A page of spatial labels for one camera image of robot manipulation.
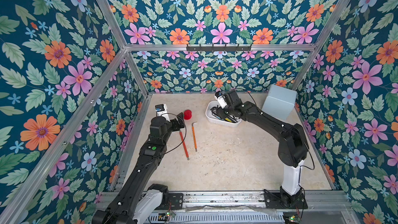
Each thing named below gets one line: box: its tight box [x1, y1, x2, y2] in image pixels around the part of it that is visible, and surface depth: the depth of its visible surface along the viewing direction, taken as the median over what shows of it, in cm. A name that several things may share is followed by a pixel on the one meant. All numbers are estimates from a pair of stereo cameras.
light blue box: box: [261, 84, 297, 120], surface depth 101 cm
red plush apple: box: [183, 109, 193, 120], surface depth 107 cm
